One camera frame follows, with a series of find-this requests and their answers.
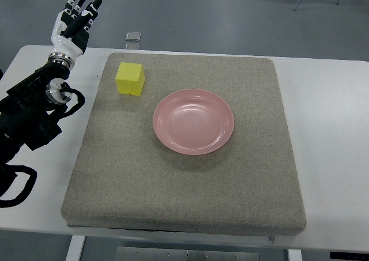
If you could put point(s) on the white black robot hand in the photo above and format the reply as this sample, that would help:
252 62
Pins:
70 33

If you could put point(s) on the yellow block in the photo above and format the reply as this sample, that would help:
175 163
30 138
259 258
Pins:
130 78

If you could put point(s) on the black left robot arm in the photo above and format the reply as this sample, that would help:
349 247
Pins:
32 109

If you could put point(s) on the clear floor socket plate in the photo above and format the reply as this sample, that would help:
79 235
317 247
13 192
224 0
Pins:
133 36

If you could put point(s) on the pink plate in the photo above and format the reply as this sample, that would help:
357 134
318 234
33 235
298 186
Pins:
193 122

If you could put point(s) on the beige square cushion mat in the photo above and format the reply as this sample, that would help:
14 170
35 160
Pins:
125 178

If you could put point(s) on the black label strip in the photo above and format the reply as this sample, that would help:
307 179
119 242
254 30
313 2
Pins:
349 256

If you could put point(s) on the white table leg frame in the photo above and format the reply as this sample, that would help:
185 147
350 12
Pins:
75 248

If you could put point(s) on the grey metal base plate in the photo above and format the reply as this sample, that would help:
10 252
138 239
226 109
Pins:
132 253

